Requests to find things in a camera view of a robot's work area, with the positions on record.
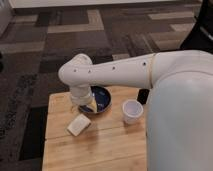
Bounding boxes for wooden table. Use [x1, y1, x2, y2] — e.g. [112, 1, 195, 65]
[42, 86, 147, 171]

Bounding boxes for dark blue bowl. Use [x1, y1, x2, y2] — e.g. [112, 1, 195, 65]
[78, 86, 111, 114]

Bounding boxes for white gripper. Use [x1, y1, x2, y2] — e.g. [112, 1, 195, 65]
[70, 85, 97, 113]

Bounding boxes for small black box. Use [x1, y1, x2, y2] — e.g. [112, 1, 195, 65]
[137, 89, 150, 105]

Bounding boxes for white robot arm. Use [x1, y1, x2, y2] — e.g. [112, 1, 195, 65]
[58, 50, 213, 171]

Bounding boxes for black furniture at right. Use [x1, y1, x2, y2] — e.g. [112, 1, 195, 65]
[180, 0, 213, 54]

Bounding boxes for white sponge block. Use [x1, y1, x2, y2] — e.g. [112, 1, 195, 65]
[67, 114, 91, 136]

